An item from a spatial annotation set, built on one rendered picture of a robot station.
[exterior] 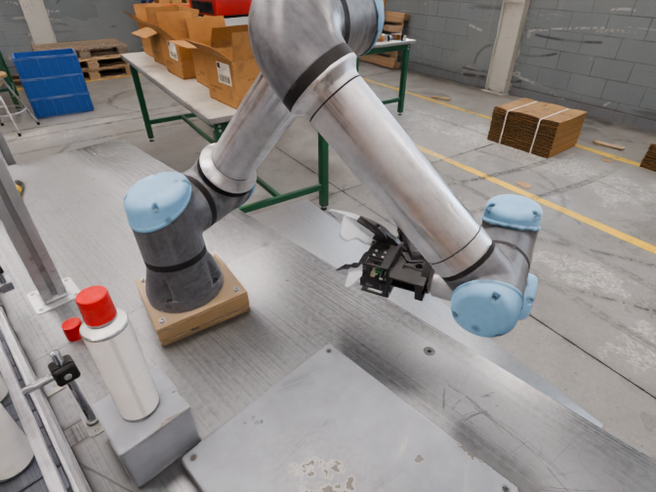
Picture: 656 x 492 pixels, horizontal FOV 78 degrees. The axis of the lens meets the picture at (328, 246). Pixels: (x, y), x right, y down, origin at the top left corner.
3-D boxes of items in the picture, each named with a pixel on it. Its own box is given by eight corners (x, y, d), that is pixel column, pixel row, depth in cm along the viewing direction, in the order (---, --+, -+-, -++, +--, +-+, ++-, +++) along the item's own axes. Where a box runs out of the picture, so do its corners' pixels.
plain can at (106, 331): (113, 405, 56) (58, 294, 44) (149, 383, 59) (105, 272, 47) (130, 430, 53) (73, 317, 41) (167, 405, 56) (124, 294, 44)
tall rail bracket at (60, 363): (50, 439, 61) (0, 369, 52) (100, 409, 66) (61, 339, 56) (57, 455, 59) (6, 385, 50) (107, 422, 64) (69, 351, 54)
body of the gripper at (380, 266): (354, 259, 67) (426, 277, 63) (374, 228, 73) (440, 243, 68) (356, 290, 72) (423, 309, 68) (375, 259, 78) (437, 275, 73)
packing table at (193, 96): (143, 140, 400) (120, 54, 355) (220, 125, 436) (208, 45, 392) (229, 245, 249) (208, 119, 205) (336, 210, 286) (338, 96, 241)
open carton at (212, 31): (175, 83, 268) (161, 19, 247) (247, 72, 293) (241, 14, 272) (199, 98, 238) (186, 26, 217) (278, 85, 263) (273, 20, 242)
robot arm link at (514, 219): (542, 235, 49) (520, 304, 55) (549, 195, 57) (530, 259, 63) (474, 222, 52) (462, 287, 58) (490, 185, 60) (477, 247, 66)
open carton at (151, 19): (131, 53, 357) (118, 4, 336) (181, 48, 378) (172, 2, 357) (143, 61, 331) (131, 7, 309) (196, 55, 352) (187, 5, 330)
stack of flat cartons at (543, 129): (484, 139, 402) (492, 105, 384) (514, 128, 430) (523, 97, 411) (548, 159, 360) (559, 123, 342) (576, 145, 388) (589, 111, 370)
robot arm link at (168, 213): (127, 257, 76) (101, 192, 68) (179, 223, 86) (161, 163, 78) (173, 273, 71) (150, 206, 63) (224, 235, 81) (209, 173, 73)
